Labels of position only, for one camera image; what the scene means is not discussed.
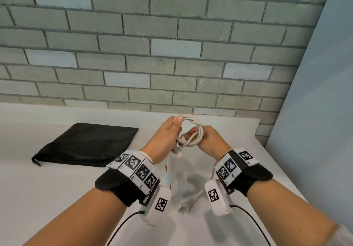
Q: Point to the person's left hand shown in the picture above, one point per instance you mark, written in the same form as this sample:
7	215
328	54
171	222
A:
161	141

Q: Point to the person's right hand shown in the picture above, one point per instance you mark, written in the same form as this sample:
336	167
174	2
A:
213	143

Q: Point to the person's right thumb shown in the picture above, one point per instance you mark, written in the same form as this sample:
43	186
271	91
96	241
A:
207	132

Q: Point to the person's left thumb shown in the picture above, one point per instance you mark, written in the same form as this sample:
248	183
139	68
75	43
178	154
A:
178	123

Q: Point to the person's left forearm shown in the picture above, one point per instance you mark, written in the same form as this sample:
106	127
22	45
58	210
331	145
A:
80	221

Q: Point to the person's right forearm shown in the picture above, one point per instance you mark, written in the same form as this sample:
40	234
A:
286	215

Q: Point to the white power strip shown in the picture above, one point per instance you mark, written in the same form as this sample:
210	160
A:
171	171

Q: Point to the black right wristband with markers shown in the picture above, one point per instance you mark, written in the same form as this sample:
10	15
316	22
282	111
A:
242	168

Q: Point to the black wristband with markers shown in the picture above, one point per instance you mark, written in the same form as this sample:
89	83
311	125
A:
242	168
124	179

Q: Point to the black left wristband with markers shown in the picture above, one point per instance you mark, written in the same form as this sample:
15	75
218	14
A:
124	179

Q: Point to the black fabric pouch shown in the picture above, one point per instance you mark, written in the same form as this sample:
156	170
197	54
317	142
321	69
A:
85	143

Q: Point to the grey sleeve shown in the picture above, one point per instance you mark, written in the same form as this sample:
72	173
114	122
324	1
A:
343	236

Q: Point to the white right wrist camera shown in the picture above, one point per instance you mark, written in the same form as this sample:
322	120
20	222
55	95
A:
219	197

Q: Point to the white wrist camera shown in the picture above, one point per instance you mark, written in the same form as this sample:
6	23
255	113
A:
219	197
157	207

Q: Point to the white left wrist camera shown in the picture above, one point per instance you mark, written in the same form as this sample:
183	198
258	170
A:
157	207

